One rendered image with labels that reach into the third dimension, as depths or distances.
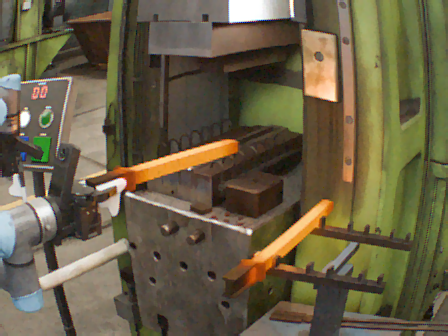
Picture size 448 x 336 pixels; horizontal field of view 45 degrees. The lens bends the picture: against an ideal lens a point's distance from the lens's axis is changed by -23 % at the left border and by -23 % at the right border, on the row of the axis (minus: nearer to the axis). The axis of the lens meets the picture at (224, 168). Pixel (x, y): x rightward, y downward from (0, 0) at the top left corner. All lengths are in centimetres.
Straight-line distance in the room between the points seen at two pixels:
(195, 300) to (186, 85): 60
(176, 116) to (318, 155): 46
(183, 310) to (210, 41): 71
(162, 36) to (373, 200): 65
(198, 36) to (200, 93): 44
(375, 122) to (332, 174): 19
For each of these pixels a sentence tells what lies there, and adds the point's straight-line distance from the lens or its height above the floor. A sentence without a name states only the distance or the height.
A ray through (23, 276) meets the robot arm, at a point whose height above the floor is 105.
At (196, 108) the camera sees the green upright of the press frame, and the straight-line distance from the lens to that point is 192.
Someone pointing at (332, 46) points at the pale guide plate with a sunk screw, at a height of 133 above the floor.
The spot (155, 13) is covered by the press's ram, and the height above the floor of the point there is 139.
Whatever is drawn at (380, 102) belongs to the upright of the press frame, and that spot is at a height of 121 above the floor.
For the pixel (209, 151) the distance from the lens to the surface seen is 134.
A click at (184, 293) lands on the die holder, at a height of 68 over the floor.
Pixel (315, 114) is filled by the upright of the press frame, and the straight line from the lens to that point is 154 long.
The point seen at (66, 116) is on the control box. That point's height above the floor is 109.
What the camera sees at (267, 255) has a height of 97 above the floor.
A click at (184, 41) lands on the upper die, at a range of 154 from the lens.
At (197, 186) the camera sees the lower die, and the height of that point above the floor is 96.
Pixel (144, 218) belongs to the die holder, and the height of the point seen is 86.
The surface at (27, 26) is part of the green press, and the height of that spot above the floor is 111.
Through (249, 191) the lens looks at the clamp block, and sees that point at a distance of 152.
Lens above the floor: 152
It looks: 19 degrees down
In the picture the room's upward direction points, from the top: straight up
